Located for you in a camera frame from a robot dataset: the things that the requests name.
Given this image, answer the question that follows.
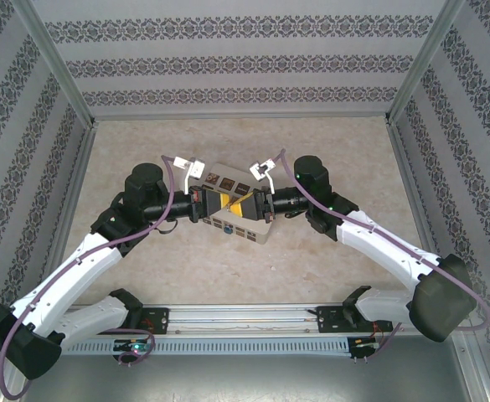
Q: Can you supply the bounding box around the white box with picture tiles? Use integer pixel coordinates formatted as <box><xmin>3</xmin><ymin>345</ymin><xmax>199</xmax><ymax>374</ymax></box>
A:
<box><xmin>200</xmin><ymin>162</ymin><xmax>276</xmax><ymax>248</ymax></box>

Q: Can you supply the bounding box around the grey metal sheet panel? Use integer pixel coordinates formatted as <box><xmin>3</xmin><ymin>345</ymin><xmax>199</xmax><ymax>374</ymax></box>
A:
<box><xmin>1</xmin><ymin>349</ymin><xmax>482</xmax><ymax>402</ymax></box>

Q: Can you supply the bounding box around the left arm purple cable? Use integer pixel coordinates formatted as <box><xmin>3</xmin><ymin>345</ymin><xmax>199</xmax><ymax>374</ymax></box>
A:
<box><xmin>0</xmin><ymin>154</ymin><xmax>179</xmax><ymax>399</ymax></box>

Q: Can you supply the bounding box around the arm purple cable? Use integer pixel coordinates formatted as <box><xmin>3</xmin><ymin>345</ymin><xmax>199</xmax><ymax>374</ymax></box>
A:
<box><xmin>0</xmin><ymin>154</ymin><xmax>179</xmax><ymax>399</ymax></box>
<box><xmin>274</xmin><ymin>149</ymin><xmax>490</xmax><ymax>363</ymax></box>

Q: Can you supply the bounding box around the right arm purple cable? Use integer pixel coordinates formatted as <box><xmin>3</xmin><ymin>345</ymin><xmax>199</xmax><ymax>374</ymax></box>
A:
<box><xmin>274</xmin><ymin>149</ymin><xmax>490</xmax><ymax>363</ymax></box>

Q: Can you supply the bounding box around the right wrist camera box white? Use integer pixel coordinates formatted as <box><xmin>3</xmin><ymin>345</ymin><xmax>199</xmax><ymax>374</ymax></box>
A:
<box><xmin>248</xmin><ymin>157</ymin><xmax>278</xmax><ymax>197</ymax></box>

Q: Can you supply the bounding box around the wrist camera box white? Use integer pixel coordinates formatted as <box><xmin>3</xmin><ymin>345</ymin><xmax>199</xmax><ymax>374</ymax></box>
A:
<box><xmin>172</xmin><ymin>156</ymin><xmax>206</xmax><ymax>194</ymax></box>
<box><xmin>248</xmin><ymin>157</ymin><xmax>278</xmax><ymax>197</ymax></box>

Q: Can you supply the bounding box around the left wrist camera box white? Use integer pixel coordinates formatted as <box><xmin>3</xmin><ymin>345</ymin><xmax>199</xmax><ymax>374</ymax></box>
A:
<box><xmin>172</xmin><ymin>156</ymin><xmax>206</xmax><ymax>194</ymax></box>

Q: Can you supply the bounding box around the aluminium frame bar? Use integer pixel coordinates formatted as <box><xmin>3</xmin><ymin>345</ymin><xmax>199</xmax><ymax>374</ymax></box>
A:
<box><xmin>385</xmin><ymin>119</ymin><xmax>449</xmax><ymax>269</ymax></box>
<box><xmin>49</xmin><ymin>121</ymin><xmax>99</xmax><ymax>269</ymax></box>
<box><xmin>89</xmin><ymin>110</ymin><xmax>393</xmax><ymax>121</ymax></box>

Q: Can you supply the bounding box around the aluminium mounting rail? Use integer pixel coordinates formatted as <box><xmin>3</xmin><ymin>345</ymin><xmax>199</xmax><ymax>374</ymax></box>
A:
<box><xmin>58</xmin><ymin>303</ymin><xmax>468</xmax><ymax>337</ymax></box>

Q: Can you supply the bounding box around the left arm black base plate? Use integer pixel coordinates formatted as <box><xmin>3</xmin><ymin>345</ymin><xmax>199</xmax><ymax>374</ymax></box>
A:
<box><xmin>130</xmin><ymin>307</ymin><xmax>171</xmax><ymax>336</ymax></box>

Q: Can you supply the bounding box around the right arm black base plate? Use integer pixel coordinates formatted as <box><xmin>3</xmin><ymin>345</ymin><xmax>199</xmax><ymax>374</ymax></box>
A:
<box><xmin>313</xmin><ymin>305</ymin><xmax>396</xmax><ymax>336</ymax></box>

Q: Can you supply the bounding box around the slotted grey cable duct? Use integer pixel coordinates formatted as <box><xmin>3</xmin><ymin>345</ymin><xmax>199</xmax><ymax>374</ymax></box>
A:
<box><xmin>61</xmin><ymin>338</ymin><xmax>351</xmax><ymax>358</ymax></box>

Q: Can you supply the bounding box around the aluminium frame post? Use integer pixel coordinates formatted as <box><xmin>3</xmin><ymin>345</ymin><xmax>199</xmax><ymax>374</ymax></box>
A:
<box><xmin>9</xmin><ymin>0</ymin><xmax>99</xmax><ymax>129</ymax></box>
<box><xmin>386</xmin><ymin>0</ymin><xmax>467</xmax><ymax>126</ymax></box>

